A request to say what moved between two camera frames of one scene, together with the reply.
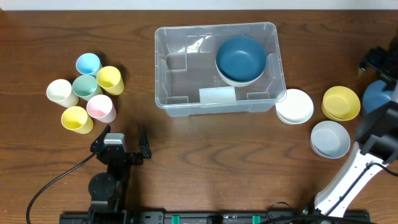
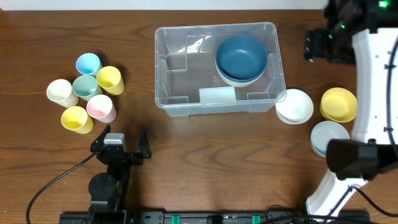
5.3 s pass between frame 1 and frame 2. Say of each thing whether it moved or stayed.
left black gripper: stayed
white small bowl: stayed
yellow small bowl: stayed
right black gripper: moved
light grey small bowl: stayed
